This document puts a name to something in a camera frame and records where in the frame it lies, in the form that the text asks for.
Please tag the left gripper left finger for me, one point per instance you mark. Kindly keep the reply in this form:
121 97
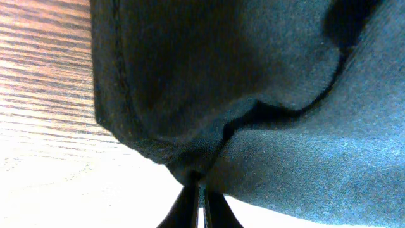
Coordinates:
184 211

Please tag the black t-shirt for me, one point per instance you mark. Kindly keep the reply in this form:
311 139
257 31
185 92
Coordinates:
293 106

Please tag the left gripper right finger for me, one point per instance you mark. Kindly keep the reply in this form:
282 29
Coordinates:
217 212

